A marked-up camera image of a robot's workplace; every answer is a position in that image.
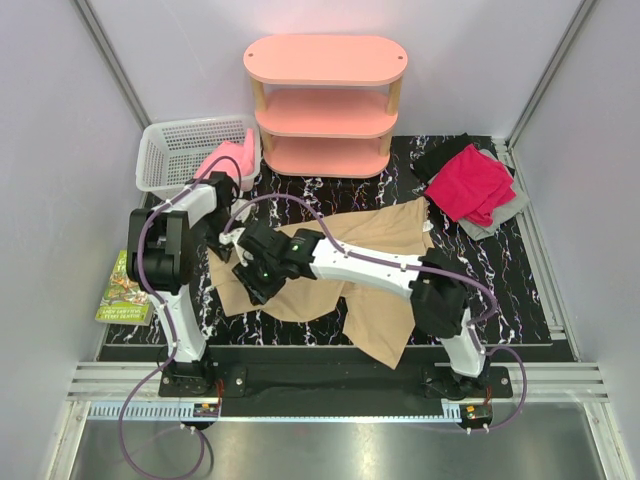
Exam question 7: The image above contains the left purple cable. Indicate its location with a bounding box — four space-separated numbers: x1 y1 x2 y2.
117 155 254 476

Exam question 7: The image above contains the magenta t-shirt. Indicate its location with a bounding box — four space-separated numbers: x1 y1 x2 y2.
425 145 516 227

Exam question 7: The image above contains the black marble mat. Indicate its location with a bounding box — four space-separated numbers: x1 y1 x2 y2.
99 133 556 347

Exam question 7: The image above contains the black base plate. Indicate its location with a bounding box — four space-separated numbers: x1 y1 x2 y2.
157 343 576 419

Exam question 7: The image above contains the black t-shirt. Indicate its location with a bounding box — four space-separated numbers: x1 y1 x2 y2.
412 133 473 183

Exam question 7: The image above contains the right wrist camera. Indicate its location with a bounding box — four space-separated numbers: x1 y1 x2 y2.
218 227 246 263

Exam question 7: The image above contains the white plastic basket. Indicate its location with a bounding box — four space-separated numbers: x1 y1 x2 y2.
136 115 262 200

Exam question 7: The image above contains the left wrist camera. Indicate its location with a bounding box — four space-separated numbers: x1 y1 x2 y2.
230 199 255 223

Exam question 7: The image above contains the green treehouse book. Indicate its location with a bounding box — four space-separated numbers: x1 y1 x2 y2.
95 250 153 326

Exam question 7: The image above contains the pink three-tier shelf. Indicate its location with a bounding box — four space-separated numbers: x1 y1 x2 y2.
243 34 408 179

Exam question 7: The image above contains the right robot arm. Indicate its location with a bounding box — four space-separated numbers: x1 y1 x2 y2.
219 221 490 400

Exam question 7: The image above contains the grey t-shirt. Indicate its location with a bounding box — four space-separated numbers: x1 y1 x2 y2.
458 150 529 240

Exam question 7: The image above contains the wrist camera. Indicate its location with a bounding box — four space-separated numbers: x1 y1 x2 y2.
218 227 246 263
230 199 255 223

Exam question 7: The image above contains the pink t-shirt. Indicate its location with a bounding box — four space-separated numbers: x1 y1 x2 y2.
194 128 259 192

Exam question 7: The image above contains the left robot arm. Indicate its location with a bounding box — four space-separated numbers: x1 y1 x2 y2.
126 172 239 396

